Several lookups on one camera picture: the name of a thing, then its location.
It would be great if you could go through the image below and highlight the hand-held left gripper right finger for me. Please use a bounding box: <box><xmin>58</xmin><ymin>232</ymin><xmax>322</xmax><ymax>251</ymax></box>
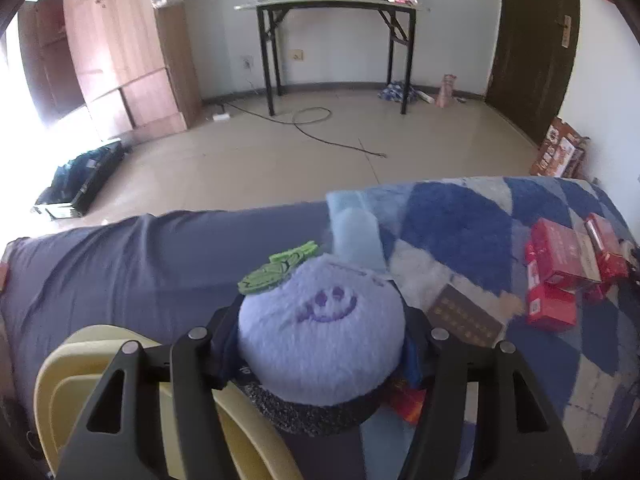
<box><xmin>397</xmin><ymin>305</ymin><xmax>583</xmax><ymax>480</ymax></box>

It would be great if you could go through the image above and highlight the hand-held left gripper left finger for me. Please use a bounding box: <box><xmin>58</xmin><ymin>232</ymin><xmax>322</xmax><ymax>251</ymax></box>
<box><xmin>54</xmin><ymin>295</ymin><xmax>246</xmax><ymax>480</ymax></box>

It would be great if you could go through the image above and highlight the dark brown cigarette box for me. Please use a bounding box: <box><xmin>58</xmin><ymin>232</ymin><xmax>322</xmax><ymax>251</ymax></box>
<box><xmin>426</xmin><ymin>284</ymin><xmax>507</xmax><ymax>348</ymax></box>

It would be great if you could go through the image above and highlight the dark red glossy pack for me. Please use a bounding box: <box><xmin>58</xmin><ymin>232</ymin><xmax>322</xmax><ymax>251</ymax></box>
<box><xmin>385</xmin><ymin>377</ymin><xmax>428</xmax><ymax>426</ymax></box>

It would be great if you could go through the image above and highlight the purple blueberry plush toy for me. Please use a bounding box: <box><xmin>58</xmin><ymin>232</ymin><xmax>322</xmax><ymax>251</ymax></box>
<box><xmin>235</xmin><ymin>241</ymin><xmax>408</xmax><ymax>436</ymax></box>

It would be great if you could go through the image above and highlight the small red cigarette pack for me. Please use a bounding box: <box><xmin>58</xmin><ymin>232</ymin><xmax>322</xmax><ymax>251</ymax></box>
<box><xmin>526</xmin><ymin>282</ymin><xmax>578</xmax><ymax>332</ymax></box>

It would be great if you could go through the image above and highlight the cream plastic basin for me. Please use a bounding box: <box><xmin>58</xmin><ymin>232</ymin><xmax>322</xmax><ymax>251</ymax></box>
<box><xmin>32</xmin><ymin>325</ymin><xmax>306</xmax><ymax>480</ymax></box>

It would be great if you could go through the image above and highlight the large red cigarette box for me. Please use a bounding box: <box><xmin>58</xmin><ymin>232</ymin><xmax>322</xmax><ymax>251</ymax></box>
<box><xmin>530</xmin><ymin>219</ymin><xmax>601</xmax><ymax>291</ymax></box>

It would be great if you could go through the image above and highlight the red cellophane-wrapped cigarette pack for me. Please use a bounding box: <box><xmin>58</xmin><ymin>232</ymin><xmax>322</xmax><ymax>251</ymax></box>
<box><xmin>584</xmin><ymin>213</ymin><xmax>630</xmax><ymax>281</ymax></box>

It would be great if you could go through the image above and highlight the blue-grey bed sheet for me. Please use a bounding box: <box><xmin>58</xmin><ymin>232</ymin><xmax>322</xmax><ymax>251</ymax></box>
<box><xmin>0</xmin><ymin>200</ymin><xmax>481</xmax><ymax>480</ymax></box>

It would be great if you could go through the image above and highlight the blue white patterned quilt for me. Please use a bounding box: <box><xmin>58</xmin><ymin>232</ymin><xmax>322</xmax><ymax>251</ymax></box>
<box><xmin>327</xmin><ymin>176</ymin><xmax>640</xmax><ymax>471</ymax></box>

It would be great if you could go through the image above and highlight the black open suitcase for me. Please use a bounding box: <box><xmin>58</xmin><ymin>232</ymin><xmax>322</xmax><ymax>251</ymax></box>
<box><xmin>32</xmin><ymin>141</ymin><xmax>126</xmax><ymax>220</ymax></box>

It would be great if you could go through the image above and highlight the printed cardboard box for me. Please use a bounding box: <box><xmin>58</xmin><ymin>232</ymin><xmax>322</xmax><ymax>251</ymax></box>
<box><xmin>530</xmin><ymin>116</ymin><xmax>591</xmax><ymax>179</ymax></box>

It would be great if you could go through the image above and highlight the pink bag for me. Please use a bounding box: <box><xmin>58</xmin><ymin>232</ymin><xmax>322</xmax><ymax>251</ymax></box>
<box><xmin>435</xmin><ymin>74</ymin><xmax>458</xmax><ymax>108</ymax></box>

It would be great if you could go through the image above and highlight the blue patterned cloth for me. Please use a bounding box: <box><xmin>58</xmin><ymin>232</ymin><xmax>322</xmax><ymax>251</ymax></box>
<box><xmin>377</xmin><ymin>80</ymin><xmax>423</xmax><ymax>103</ymax></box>

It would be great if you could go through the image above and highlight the wooden wardrobe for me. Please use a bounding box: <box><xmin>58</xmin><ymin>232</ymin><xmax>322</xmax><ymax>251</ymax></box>
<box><xmin>17</xmin><ymin>0</ymin><xmax>203</xmax><ymax>141</ymax></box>

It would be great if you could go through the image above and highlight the dark wooden door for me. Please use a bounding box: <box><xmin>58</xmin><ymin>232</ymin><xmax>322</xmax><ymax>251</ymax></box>
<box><xmin>486</xmin><ymin>0</ymin><xmax>582</xmax><ymax>147</ymax></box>

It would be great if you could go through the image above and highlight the black folding table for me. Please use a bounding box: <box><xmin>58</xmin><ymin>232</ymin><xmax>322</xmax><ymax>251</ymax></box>
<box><xmin>234</xmin><ymin>0</ymin><xmax>432</xmax><ymax>117</ymax></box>

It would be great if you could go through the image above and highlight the black floor cable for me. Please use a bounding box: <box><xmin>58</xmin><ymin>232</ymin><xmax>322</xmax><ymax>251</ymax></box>
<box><xmin>222</xmin><ymin>100</ymin><xmax>388</xmax><ymax>159</ymax></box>

